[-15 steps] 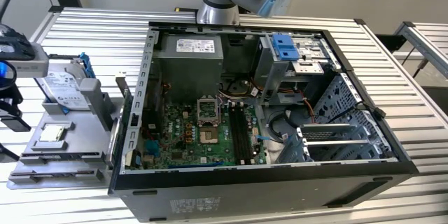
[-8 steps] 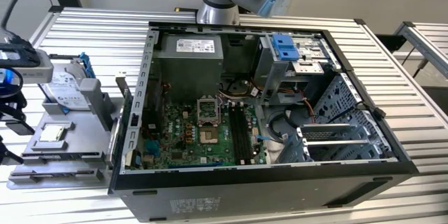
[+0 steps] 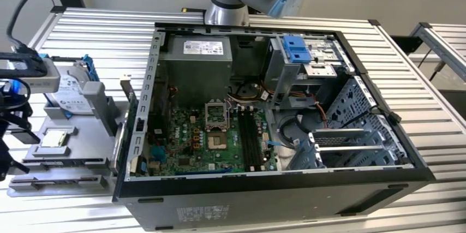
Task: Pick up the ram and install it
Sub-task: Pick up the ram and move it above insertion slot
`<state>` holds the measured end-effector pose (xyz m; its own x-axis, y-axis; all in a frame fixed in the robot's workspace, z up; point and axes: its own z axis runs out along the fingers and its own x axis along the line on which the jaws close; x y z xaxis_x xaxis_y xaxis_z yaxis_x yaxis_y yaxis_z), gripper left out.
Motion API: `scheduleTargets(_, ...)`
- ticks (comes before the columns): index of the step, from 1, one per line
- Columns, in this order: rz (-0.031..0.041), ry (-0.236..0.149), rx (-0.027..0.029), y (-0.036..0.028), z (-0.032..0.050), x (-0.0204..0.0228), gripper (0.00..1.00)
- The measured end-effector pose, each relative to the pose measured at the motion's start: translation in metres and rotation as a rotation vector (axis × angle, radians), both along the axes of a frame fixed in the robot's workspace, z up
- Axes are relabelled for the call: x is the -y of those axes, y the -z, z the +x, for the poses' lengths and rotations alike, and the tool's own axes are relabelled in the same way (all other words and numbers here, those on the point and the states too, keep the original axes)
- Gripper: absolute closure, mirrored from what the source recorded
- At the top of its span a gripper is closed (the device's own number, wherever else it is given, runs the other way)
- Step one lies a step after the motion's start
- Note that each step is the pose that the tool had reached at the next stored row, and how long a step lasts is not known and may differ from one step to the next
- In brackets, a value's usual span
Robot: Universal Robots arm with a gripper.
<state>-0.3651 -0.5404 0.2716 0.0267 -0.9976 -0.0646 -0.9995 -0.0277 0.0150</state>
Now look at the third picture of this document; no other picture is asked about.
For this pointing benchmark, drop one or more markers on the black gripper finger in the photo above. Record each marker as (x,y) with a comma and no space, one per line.
(2,156)
(26,137)

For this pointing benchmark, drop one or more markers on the black RAM slot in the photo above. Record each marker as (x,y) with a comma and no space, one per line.
(243,140)
(252,140)
(248,140)

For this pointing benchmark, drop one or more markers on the silver CPU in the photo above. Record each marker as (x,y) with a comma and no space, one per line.
(54,138)

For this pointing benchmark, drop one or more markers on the grey parts rack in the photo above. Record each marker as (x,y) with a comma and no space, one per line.
(90,140)

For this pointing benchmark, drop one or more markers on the silver hard disk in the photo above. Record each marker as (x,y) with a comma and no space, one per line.
(72,102)

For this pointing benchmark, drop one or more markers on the blue disk carrier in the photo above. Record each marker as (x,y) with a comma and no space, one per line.
(89,69)

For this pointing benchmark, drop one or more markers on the green graphics card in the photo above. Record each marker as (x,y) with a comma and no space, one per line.
(132,107)

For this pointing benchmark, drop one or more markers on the blue expansion slot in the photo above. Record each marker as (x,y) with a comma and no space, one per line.
(203,172)

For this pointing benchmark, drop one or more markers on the grey power supply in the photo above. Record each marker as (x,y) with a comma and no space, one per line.
(196,74)

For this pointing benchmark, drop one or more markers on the CPU socket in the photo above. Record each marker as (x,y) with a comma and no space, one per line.
(217,140)

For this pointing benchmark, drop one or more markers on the green motherboard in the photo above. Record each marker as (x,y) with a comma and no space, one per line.
(217,159)

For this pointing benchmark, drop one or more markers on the thin locking lever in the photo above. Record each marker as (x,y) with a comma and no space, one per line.
(228,113)

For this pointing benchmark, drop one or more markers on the round case speaker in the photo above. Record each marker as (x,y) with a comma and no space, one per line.
(247,91)

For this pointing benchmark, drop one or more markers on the black plate with yellow tab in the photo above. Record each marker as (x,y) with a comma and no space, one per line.
(193,11)

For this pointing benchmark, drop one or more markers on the black PC case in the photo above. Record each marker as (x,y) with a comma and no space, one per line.
(255,203)

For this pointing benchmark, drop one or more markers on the grey metal drive bay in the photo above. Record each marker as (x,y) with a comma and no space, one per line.
(276,74)

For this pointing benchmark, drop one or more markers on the blue drive latch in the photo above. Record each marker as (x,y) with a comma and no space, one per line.
(295,44)

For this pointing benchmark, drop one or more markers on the perforated metal disk cage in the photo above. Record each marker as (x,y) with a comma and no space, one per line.
(360,99)

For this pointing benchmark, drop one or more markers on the slatted metal side table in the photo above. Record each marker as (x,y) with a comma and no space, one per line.
(447,36)

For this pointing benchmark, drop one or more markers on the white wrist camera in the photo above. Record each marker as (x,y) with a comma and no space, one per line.
(42,80)

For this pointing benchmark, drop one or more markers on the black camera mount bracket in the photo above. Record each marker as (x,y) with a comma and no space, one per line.
(21,55)

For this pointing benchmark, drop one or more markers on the black flat bracket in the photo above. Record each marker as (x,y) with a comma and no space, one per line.
(406,42)

